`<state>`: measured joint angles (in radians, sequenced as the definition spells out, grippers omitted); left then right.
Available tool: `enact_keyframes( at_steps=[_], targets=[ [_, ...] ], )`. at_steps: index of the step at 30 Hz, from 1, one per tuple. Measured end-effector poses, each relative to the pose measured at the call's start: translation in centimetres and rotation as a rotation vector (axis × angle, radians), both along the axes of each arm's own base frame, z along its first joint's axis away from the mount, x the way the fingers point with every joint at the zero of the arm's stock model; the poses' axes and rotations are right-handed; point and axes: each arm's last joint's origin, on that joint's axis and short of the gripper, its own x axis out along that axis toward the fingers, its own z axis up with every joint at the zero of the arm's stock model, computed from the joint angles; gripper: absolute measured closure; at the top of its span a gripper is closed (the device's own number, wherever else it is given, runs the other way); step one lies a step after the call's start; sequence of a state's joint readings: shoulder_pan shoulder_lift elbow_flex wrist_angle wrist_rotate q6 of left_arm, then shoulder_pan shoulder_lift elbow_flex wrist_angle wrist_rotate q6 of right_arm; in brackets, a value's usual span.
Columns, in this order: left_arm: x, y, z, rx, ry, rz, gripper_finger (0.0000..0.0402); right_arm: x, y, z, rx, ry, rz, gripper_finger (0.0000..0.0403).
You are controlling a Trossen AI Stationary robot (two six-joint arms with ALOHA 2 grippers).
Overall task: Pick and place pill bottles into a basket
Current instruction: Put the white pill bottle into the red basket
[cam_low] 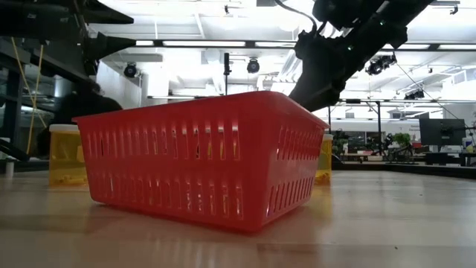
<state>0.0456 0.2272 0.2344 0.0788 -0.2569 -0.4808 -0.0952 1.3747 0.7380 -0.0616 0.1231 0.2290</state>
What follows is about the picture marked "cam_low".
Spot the orange pill bottle white cap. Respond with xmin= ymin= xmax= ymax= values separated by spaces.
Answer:
xmin=48 ymin=124 xmax=89 ymax=187
xmin=315 ymin=133 xmax=335 ymax=186

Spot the green background plant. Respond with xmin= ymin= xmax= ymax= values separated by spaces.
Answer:
xmin=392 ymin=132 xmax=412 ymax=149

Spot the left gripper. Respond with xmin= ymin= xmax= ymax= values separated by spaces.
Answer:
xmin=74 ymin=0 xmax=137 ymax=75

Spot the red slotted plastic basket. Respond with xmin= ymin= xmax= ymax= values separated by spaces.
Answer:
xmin=72 ymin=90 xmax=330 ymax=234

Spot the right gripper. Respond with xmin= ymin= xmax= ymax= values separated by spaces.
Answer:
xmin=289 ymin=31 xmax=358 ymax=112

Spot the black computer monitor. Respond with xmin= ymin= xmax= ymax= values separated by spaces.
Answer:
xmin=419 ymin=118 xmax=467 ymax=147

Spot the yellow extension cable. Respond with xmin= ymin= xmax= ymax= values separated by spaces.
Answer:
xmin=10 ymin=36 xmax=48 ymax=156

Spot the black tripod stand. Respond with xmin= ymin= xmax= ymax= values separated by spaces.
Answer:
xmin=222 ymin=51 xmax=232 ymax=96

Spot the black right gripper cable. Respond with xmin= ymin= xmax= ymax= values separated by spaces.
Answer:
xmin=273 ymin=0 xmax=319 ymax=35

